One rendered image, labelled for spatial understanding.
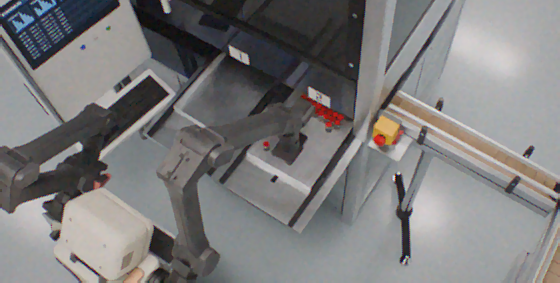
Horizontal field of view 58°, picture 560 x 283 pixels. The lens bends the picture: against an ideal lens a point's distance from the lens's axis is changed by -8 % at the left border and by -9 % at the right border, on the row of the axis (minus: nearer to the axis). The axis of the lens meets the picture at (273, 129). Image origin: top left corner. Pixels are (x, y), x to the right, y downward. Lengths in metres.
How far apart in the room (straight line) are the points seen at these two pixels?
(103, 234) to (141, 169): 1.67
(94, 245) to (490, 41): 2.74
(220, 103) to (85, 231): 0.86
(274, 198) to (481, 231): 1.33
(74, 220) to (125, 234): 0.14
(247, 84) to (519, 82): 1.83
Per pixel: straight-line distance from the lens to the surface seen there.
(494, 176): 1.91
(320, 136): 1.93
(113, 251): 1.35
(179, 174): 1.10
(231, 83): 2.08
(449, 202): 2.86
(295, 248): 2.70
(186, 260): 1.40
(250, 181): 1.87
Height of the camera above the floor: 2.58
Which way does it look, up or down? 60 degrees down
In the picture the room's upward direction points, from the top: 8 degrees counter-clockwise
